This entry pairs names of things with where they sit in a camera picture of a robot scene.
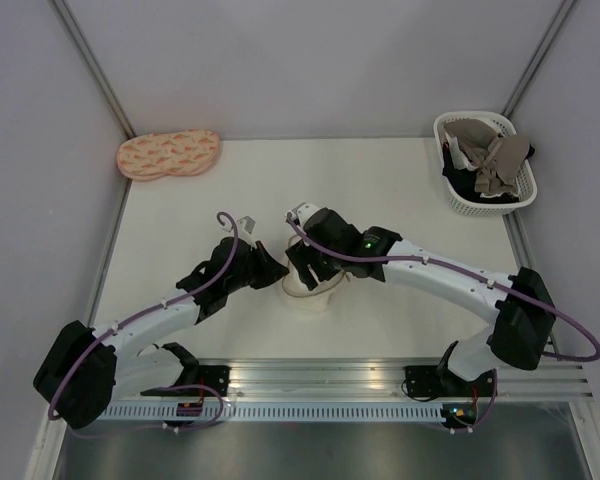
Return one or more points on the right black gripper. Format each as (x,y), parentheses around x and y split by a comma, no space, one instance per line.
(302,254)

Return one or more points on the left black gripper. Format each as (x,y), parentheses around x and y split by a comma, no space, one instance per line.
(271,269)

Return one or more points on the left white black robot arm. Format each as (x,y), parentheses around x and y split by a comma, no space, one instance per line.
(86,367)

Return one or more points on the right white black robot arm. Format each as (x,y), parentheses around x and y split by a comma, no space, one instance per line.
(515,308)

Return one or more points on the pink carrot print bra case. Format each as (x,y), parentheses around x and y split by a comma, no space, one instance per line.
(181,154)

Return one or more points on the beige bra in basket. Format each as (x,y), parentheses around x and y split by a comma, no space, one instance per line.
(505,155)

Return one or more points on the black garment in basket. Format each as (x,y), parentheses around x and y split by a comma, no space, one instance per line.
(460,182)

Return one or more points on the white garment in basket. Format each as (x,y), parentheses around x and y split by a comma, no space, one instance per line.
(459,159)

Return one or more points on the white plastic basket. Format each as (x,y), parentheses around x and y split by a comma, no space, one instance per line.
(502,181)

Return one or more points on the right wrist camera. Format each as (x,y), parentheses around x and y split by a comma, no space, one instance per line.
(301,213)

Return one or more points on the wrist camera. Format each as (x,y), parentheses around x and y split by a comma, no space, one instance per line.
(301,213)
(244,225)

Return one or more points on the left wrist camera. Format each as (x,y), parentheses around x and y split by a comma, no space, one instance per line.
(244,225)

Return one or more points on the aluminium mounting rail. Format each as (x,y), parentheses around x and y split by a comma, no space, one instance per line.
(381,379)

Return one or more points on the white slotted cable duct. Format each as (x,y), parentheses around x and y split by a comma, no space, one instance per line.
(275,411)

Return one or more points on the left aluminium corner post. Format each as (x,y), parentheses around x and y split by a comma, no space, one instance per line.
(78,39)

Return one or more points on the aluminium corner post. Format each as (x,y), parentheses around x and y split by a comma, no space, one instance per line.
(78,39)
(556,25)

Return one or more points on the right aluminium corner post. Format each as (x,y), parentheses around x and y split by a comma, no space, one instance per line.
(556,25)

